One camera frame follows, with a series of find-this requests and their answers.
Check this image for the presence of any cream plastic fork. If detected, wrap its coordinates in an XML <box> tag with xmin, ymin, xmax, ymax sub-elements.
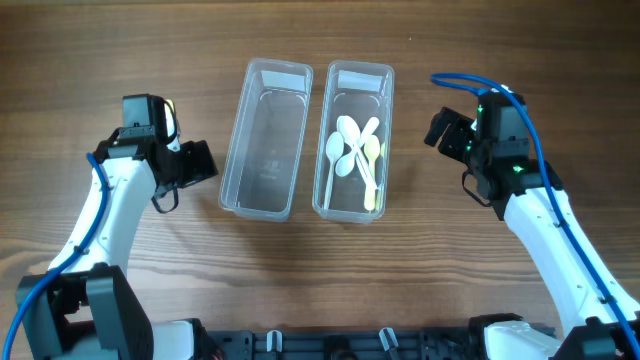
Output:
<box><xmin>165</xmin><ymin>99</ymin><xmax>177</xmax><ymax>121</ymax></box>

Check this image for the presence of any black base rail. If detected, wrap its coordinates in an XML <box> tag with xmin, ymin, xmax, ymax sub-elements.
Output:
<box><xmin>194</xmin><ymin>314</ymin><xmax>556</xmax><ymax>360</ymax></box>

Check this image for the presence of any clear plastic container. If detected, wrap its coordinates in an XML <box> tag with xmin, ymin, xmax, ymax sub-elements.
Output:
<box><xmin>218</xmin><ymin>58</ymin><xmax>313</xmax><ymax>222</ymax></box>
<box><xmin>312</xmin><ymin>61</ymin><xmax>394</xmax><ymax>223</ymax></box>

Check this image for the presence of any left blue cable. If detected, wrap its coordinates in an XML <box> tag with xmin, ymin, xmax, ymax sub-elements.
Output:
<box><xmin>2</xmin><ymin>152</ymin><xmax>112</xmax><ymax>360</ymax></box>

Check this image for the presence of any cream plastic spoon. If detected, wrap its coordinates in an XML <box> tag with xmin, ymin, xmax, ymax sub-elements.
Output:
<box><xmin>364</xmin><ymin>135</ymin><xmax>381</xmax><ymax>211</ymax></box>

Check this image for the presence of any right clear plastic container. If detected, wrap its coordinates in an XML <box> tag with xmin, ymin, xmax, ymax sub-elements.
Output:
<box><xmin>312</xmin><ymin>61</ymin><xmax>394</xmax><ymax>223</ymax></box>

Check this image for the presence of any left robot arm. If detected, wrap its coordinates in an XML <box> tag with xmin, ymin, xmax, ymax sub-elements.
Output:
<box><xmin>2</xmin><ymin>94</ymin><xmax>225</xmax><ymax>359</ymax></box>

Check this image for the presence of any left clear plastic container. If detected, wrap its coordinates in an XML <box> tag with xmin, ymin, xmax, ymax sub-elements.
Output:
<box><xmin>218</xmin><ymin>58</ymin><xmax>313</xmax><ymax>222</ymax></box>

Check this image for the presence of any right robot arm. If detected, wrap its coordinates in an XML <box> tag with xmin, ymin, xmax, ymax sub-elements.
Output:
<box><xmin>425</xmin><ymin>91</ymin><xmax>639</xmax><ymax>359</ymax></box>

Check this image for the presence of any white plastic spoon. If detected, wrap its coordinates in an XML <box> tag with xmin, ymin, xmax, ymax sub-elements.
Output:
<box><xmin>336</xmin><ymin>115</ymin><xmax>377</xmax><ymax>191</ymax></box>
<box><xmin>323</xmin><ymin>131</ymin><xmax>344</xmax><ymax>209</ymax></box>
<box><xmin>334</xmin><ymin>116</ymin><xmax>381</xmax><ymax>179</ymax></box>
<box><xmin>349</xmin><ymin>144</ymin><xmax>384</xmax><ymax>201</ymax></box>

